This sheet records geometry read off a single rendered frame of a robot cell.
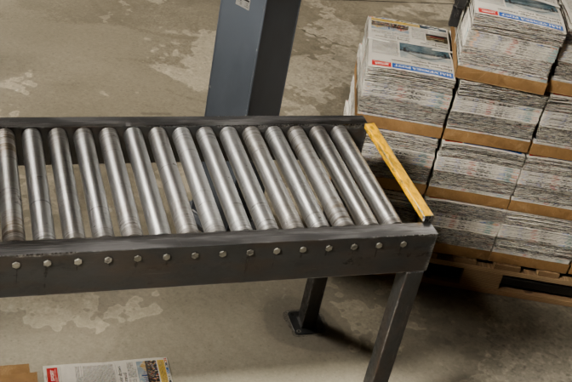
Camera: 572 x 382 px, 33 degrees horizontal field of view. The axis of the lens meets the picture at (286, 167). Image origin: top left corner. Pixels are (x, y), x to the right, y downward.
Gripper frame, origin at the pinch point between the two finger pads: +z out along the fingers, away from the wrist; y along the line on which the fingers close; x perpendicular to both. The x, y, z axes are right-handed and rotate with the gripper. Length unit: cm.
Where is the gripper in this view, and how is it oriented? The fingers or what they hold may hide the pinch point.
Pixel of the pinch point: (454, 15)
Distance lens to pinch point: 316.3
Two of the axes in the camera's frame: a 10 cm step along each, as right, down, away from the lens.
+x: -9.8, -1.7, -0.5
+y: 0.5, -5.5, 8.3
